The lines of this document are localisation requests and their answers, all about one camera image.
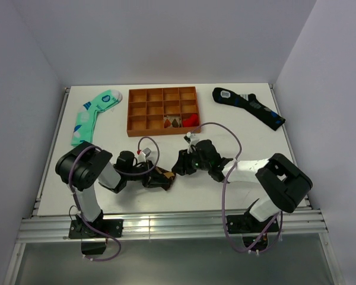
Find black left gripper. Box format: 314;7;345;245
125;160;168;188

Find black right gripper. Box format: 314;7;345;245
171;147;211;176

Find brown argyle sock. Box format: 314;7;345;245
143;167;176;191

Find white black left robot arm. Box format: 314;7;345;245
55;142;176;237

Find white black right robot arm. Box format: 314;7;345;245
172;140;313;232

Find rolled orange green argyle sock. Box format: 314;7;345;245
163;116;182;128

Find rolled red sock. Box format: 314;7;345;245
182;113;199;128

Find wooden compartment tray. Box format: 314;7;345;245
126;86;201;137

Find mint green patterned sock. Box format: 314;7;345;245
71;89;123;146

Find black blue sports sock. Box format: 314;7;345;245
212;87;285;131

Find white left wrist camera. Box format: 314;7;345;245
138;148;152;159

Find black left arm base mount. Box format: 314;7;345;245
68;218;123;261

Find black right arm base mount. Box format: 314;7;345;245
226;213;279;251

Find aluminium table edge rail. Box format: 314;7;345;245
16;209;328;243

